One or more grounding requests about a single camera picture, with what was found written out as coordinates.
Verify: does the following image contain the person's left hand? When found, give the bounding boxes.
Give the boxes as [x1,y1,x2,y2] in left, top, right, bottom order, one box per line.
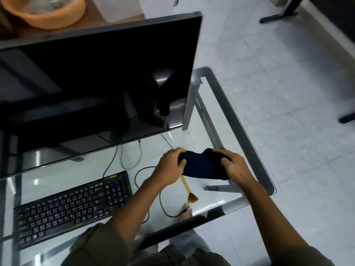
[151,147,188,189]

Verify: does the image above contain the person's right hand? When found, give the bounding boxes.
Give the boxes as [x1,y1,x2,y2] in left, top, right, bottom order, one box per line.
[212,148,258,191]

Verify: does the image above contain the yellow handled brush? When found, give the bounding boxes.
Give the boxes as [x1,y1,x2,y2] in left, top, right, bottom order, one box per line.
[180,175,199,205]

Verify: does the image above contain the black keyboard cable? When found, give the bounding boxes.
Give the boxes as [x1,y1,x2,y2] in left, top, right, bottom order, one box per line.
[103,145,192,224]

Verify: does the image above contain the dark blue cloth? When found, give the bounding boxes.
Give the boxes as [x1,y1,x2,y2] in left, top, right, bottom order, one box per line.
[177,148,232,181]

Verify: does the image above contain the black keyboard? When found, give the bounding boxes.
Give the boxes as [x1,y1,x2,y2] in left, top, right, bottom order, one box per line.
[12,171,133,251]

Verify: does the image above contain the person's left forearm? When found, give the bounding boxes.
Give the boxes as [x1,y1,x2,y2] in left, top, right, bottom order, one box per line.
[106,177,170,241]

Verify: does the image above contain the person's right forearm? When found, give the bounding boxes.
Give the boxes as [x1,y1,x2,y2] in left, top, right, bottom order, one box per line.
[238,180,308,261]

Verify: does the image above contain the glass desk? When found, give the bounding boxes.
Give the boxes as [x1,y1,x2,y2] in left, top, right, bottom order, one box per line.
[0,66,278,266]

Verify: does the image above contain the person's legs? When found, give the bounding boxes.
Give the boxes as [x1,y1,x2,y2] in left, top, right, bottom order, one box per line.
[122,203,231,266]

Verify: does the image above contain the black monitor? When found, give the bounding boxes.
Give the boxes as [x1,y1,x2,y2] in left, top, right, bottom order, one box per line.
[0,11,203,180]

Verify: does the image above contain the black furniture foot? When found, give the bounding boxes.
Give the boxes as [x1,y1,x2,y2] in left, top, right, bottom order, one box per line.
[338,112,355,124]
[259,0,305,24]

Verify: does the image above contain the brown wooden cabinet top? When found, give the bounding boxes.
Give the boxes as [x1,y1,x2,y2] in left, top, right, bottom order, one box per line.
[0,0,146,42]

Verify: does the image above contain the clear plastic container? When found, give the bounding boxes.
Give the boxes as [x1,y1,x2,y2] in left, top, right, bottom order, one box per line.
[88,0,145,24]

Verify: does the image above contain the dark furniture panel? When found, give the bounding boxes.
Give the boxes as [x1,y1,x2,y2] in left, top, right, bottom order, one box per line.
[305,0,355,46]

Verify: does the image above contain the orange bowl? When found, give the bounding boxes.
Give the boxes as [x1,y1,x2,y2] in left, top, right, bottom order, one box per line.
[0,0,87,30]

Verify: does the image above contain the silver metal lid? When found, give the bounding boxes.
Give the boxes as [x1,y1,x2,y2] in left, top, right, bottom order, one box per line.
[27,0,73,14]

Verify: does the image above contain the black mouse cable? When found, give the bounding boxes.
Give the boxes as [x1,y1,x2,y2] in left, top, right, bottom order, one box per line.
[160,134,174,149]

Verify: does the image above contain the thin black loose cable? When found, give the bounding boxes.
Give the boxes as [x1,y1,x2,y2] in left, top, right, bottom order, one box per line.
[121,140,142,170]

